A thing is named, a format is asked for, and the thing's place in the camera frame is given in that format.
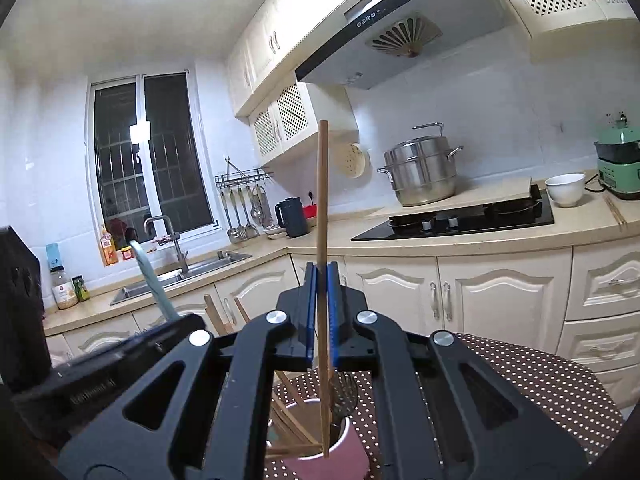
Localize cream upper cabinets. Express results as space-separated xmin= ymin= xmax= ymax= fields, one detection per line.
xmin=225 ymin=0 xmax=396 ymax=118

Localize bunch of wooden chopsticks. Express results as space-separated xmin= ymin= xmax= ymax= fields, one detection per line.
xmin=204 ymin=294 xmax=326 ymax=459

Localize white labelled glass jar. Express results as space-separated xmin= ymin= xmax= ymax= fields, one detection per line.
xmin=51 ymin=265 xmax=79 ymax=310

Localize green electric cooker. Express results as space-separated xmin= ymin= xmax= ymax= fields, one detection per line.
xmin=594 ymin=112 xmax=640 ymax=200

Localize beige stone board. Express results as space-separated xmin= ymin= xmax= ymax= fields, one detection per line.
xmin=370 ymin=176 xmax=534 ymax=218

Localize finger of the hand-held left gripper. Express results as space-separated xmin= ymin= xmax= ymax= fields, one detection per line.
xmin=50 ymin=312 xmax=210 ymax=379

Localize round white perforated plate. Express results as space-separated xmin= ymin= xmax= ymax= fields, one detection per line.
xmin=334 ymin=142 xmax=372 ymax=179

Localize black gas stove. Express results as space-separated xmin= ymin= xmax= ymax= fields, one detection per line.
xmin=351 ymin=185 xmax=555 ymax=241

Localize black slotted spoon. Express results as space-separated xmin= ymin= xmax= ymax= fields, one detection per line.
xmin=330 ymin=372 xmax=360 ymax=421

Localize tan wooden chopstick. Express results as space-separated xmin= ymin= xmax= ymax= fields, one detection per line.
xmin=316 ymin=120 xmax=332 ymax=459

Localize steel wall utensil rack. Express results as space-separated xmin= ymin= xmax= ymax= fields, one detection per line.
xmin=215 ymin=156 xmax=275 ymax=191

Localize steel kitchen sink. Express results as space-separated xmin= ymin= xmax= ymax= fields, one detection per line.
xmin=110 ymin=250 xmax=253 ymax=307

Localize brown polka dot tablecloth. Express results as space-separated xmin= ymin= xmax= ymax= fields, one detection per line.
xmin=262 ymin=332 xmax=626 ymax=480

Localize white bowl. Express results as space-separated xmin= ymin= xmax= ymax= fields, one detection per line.
xmin=545 ymin=173 xmax=586 ymax=208

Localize white framed window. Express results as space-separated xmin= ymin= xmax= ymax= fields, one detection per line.
xmin=87 ymin=71 xmax=221 ymax=241

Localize steel steamer pot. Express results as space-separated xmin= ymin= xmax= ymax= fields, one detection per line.
xmin=377 ymin=122 xmax=464 ymax=207

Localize pale green slotted spatula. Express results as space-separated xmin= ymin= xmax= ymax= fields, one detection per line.
xmin=129 ymin=240 xmax=181 ymax=322

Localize pale bamboo chopstick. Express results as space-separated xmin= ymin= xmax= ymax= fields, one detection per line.
xmin=606 ymin=195 xmax=629 ymax=232
xmin=602 ymin=195 xmax=626 ymax=233

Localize cream lower kitchen cabinets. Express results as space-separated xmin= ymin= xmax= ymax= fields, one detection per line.
xmin=42 ymin=240 xmax=640 ymax=411

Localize brown folding fan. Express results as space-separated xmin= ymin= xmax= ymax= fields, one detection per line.
xmin=365 ymin=14 xmax=444 ymax=59

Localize hanging steel slotted spoon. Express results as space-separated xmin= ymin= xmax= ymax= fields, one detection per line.
xmin=235 ymin=187 xmax=249 ymax=241

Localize dark blue kettle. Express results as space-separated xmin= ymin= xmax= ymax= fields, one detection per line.
xmin=275 ymin=196 xmax=309 ymax=238

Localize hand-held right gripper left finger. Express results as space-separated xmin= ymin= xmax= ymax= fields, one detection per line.
xmin=59 ymin=261 xmax=318 ymax=480

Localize steel sink faucet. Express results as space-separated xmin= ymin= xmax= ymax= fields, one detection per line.
xmin=144 ymin=215 xmax=191 ymax=275

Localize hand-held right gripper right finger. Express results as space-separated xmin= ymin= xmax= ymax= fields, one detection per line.
xmin=327 ymin=261 xmax=587 ymax=480

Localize hanging steel ladle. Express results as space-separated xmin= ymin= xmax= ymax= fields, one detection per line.
xmin=222 ymin=189 xmax=240 ymax=240

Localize grey range hood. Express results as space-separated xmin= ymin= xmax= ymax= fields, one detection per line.
xmin=295 ymin=0 xmax=532 ymax=91

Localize pink cup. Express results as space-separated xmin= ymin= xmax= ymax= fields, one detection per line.
xmin=265 ymin=396 xmax=372 ymax=480

